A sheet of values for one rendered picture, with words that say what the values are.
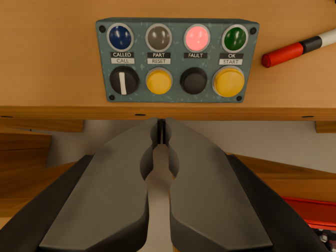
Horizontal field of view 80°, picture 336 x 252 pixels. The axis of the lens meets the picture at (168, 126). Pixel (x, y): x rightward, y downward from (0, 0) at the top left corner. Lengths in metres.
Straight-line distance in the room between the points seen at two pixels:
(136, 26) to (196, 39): 0.05
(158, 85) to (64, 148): 1.09
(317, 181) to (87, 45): 0.39
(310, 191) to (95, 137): 1.02
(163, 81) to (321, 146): 1.29
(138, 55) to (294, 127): 1.21
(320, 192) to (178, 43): 0.33
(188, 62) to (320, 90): 0.16
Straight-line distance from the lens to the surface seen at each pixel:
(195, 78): 0.20
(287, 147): 1.32
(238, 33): 0.21
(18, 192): 0.74
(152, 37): 0.20
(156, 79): 0.20
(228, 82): 0.21
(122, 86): 0.21
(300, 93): 0.28
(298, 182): 0.40
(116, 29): 0.20
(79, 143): 1.22
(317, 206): 0.37
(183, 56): 0.21
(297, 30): 0.31
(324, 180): 0.42
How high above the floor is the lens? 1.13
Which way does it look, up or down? 86 degrees down
